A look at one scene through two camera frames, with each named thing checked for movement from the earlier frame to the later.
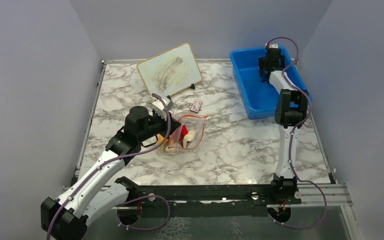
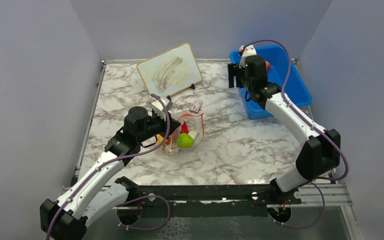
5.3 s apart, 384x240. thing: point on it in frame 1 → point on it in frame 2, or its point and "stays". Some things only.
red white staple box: (196, 106) stays
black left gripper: (174, 125) stays
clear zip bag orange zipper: (190, 134) stays
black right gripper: (261, 65) → (235, 71)
